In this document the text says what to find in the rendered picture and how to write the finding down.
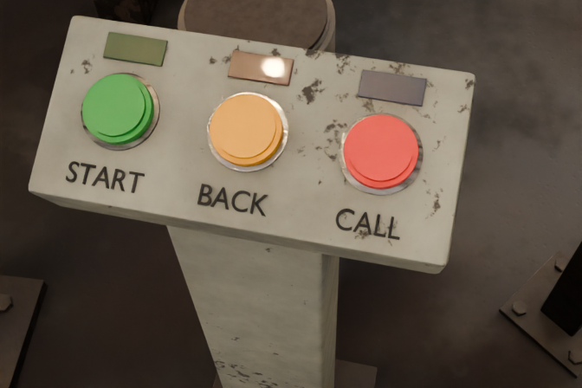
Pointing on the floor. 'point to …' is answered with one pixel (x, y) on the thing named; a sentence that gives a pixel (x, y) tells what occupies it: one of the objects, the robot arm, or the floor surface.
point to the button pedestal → (260, 190)
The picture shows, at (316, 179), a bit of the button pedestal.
